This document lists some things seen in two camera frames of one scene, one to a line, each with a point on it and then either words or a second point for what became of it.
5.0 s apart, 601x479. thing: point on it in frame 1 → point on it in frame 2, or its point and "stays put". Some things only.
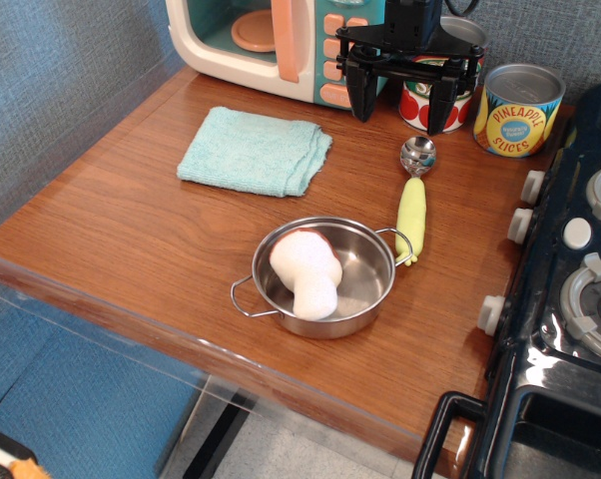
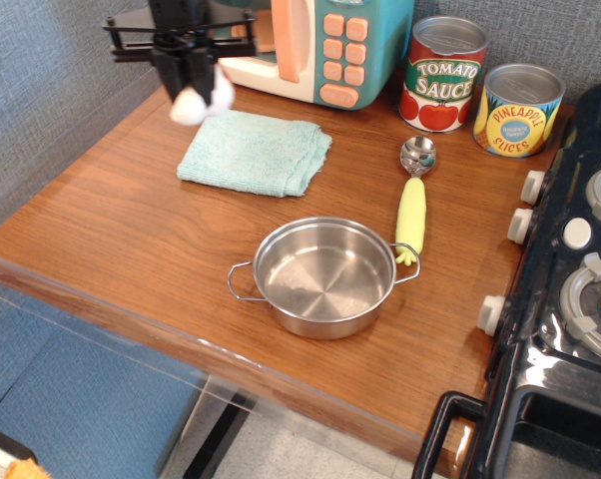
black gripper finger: [443, 95] → [201, 70]
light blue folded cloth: [251, 153] stays put
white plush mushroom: [308, 263] → [189, 107]
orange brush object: [27, 469] stays put
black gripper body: [411, 40] → [184, 32]
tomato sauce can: [414, 95] stays put
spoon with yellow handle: [417, 157] stays put
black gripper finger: [361, 69] → [172, 69]
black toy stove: [552, 409] stays put
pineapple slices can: [517, 108] stays put
